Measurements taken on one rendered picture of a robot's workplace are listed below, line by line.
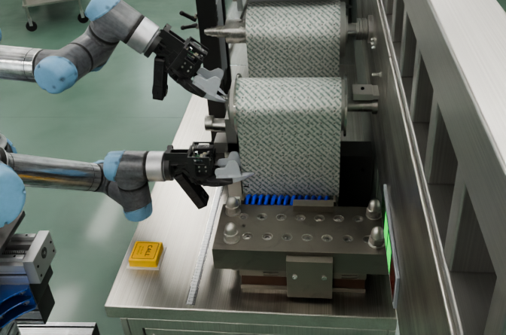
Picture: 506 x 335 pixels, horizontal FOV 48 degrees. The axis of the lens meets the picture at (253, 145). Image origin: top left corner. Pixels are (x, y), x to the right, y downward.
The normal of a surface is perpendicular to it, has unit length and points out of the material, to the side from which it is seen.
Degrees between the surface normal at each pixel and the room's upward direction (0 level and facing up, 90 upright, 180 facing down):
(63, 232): 0
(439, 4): 0
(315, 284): 90
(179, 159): 90
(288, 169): 90
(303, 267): 90
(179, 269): 0
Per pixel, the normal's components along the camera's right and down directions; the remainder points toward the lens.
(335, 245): -0.06, -0.84
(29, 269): -0.06, 0.54
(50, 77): -0.34, 0.53
